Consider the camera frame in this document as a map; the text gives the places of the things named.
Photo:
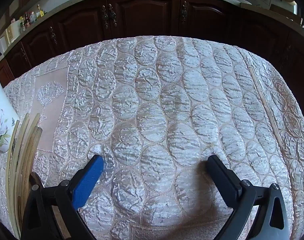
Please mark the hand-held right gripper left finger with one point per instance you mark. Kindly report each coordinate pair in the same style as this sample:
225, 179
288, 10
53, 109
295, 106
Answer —
88, 180

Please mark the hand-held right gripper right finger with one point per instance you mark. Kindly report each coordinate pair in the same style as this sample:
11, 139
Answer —
220, 177

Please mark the wooden chopstick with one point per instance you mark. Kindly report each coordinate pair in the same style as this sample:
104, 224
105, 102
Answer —
33, 155
9, 170
26, 160
20, 160

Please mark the floral white utensil holder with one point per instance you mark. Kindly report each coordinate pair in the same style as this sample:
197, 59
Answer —
1, 110

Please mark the quilted cream tablecloth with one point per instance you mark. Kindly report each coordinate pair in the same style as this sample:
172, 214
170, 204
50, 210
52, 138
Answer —
167, 105

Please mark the cream countertop appliance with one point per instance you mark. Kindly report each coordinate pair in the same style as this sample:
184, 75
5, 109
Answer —
9, 33

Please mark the row of condiment bottles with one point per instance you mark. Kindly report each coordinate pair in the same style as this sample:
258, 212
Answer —
29, 20

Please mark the dark wooden base cabinets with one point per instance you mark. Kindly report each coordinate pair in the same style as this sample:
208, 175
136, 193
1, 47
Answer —
147, 15

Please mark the wooden cutting board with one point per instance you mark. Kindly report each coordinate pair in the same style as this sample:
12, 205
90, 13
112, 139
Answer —
282, 11

